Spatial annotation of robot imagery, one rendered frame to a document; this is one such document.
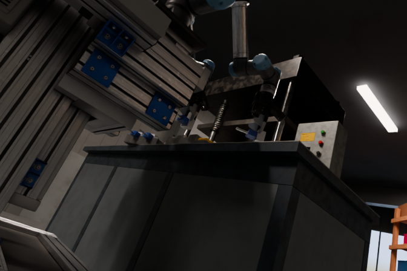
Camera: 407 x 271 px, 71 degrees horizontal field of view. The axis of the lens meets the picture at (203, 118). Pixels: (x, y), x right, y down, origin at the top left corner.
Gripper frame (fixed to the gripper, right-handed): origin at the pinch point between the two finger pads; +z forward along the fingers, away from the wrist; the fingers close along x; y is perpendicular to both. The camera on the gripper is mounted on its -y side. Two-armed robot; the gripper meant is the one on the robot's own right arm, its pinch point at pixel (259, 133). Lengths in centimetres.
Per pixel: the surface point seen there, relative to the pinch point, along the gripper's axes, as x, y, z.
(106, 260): -39, 43, 74
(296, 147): 39.2, -2.7, 17.7
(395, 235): -324, -342, -75
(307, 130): -62, -48, -45
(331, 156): -45, -60, -25
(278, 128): -68, -29, -41
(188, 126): -15.7, 31.4, 4.5
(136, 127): -301, 110, -69
